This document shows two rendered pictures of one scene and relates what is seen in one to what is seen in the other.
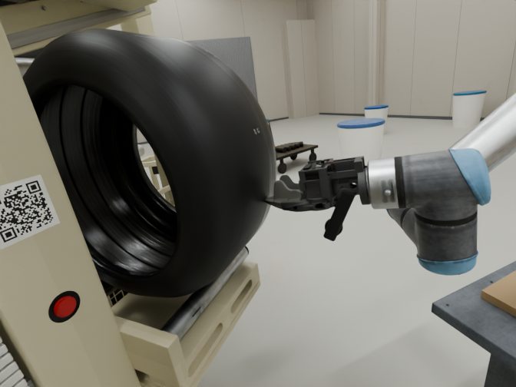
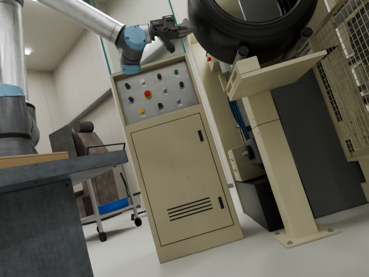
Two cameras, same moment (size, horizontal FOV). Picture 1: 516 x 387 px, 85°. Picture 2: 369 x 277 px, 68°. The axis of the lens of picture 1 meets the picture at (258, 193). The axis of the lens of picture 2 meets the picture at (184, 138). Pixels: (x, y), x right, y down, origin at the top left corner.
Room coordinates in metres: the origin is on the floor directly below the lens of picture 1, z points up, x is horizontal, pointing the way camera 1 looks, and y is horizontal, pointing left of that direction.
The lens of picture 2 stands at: (1.53, -0.74, 0.47)
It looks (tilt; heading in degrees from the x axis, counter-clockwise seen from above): 8 degrees up; 153
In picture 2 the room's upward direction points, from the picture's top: 17 degrees counter-clockwise
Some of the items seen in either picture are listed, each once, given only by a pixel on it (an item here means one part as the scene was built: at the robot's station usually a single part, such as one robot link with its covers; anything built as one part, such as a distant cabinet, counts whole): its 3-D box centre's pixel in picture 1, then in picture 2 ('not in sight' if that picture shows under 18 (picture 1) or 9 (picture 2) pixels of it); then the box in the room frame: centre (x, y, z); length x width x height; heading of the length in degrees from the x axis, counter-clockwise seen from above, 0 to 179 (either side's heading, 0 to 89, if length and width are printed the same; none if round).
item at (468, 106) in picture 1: (467, 109); not in sight; (6.28, -4.86, 0.36); 0.62 x 0.59 x 0.72; 110
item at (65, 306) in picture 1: (63, 305); not in sight; (0.36, 0.32, 1.06); 0.03 x 0.02 x 0.03; 153
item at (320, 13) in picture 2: not in sight; (309, 32); (0.60, 0.71, 1.05); 0.20 x 0.15 x 0.30; 153
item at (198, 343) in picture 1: (213, 311); (240, 79); (0.56, 0.15, 0.84); 0.36 x 0.09 x 0.06; 153
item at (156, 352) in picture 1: (104, 333); (256, 72); (0.46, 0.35, 0.90); 0.40 x 0.03 x 0.10; 63
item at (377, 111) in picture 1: (375, 120); not in sight; (6.73, -3.01, 0.32); 0.54 x 0.52 x 0.64; 21
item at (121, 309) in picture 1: (173, 311); (271, 78); (0.62, 0.27, 0.80); 0.37 x 0.36 x 0.02; 63
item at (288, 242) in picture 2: not in sight; (301, 232); (0.38, 0.37, 0.01); 0.27 x 0.27 x 0.02; 63
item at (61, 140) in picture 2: not in sight; (85, 171); (-6.24, 0.13, 1.34); 1.38 x 1.29 x 2.68; 20
